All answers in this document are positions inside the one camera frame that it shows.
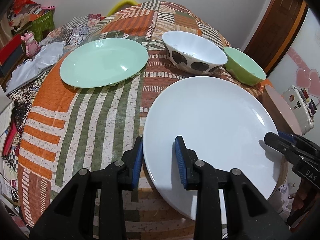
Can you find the green storage box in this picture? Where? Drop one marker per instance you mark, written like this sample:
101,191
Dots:
42,26

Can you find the wooden wardrobe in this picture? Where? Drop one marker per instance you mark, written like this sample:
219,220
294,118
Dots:
276,32

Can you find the mint green plate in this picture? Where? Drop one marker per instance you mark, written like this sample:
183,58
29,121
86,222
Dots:
103,62

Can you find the pink bowl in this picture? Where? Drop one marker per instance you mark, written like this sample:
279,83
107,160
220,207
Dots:
280,111

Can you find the person right hand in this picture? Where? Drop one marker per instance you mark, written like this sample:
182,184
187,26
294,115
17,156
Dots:
304,191

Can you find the red gift box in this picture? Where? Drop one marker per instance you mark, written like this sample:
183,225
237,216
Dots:
9,48

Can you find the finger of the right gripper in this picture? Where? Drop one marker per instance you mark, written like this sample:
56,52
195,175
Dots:
282,143

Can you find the white bowl black spots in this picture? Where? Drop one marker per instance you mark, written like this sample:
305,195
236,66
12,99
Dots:
192,53

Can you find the white sticker suitcase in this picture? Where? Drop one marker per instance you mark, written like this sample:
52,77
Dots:
302,106

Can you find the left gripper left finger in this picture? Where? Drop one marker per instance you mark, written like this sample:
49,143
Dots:
71,214

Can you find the white cloth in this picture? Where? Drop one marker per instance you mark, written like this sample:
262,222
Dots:
48,56

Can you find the patchwork quilt bedspread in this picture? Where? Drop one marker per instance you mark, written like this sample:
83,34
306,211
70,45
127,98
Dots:
69,128

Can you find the pink rabbit figurine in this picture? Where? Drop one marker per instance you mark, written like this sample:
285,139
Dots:
31,45

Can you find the red plastic bag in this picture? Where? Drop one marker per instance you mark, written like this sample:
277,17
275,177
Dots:
19,4

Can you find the green bowl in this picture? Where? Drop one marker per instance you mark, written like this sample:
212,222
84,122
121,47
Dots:
243,68

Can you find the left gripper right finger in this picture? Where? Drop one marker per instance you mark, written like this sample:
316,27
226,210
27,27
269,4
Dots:
248,214

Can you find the white plate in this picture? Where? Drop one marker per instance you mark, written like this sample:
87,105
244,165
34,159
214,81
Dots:
224,124

